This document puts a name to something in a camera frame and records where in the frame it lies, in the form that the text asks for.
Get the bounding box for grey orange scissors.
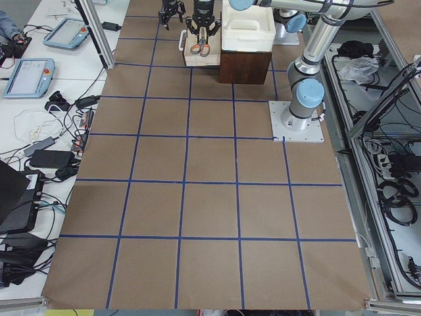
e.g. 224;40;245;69
190;27;211;57

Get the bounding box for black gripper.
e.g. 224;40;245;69
159;5;185;30
186;13;221;41

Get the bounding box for wooden drawer with white handle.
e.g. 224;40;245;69
179;29;221;66

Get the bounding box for blue teach pendant near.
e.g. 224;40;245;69
3;58;55;99

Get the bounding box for white crumpled cloth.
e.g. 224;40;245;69
338;57;379;85

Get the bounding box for white plastic tray box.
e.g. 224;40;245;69
221;1;276;52

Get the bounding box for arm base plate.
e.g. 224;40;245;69
268;101;324;143
274;22;299;46

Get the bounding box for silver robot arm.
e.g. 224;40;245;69
158;0;186;30
229;0;393;132

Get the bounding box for black power adapter brick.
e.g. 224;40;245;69
29;149;75;169

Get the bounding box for aluminium frame post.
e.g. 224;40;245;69
75;0;115;71

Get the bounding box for dark wooden drawer cabinet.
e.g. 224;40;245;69
218;50;272;85

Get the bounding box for blue teach pendant far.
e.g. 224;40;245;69
43;18;89;50

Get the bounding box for blue teach pendant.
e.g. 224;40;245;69
43;18;89;50
3;58;55;99

